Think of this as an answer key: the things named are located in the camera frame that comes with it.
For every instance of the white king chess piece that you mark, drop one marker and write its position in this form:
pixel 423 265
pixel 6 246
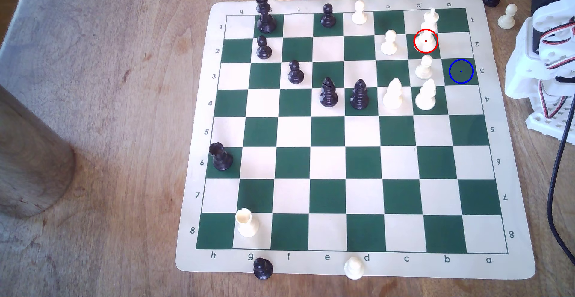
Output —
pixel 426 43

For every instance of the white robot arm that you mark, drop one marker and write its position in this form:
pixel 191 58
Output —
pixel 521 72

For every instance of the black bishop chess piece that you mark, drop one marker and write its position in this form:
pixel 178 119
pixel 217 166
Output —
pixel 328 96
pixel 359 97

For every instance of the black rook chess piece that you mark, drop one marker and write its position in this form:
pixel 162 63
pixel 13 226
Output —
pixel 221 158

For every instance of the green and cream chess mat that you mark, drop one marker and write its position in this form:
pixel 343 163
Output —
pixel 328 198

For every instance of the white rook chess piece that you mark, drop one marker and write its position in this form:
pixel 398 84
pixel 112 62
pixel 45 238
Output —
pixel 247 225

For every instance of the white bishop chess piece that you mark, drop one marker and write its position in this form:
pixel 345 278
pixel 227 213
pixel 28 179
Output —
pixel 426 98
pixel 393 96

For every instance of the black king chess piece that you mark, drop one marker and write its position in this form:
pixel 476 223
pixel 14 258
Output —
pixel 266 21

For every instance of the white pawn chess piece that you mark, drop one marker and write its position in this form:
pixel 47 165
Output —
pixel 506 19
pixel 389 44
pixel 354 269
pixel 359 15
pixel 424 69

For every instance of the round wooden post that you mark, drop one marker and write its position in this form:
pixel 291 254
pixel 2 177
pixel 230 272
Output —
pixel 31 162

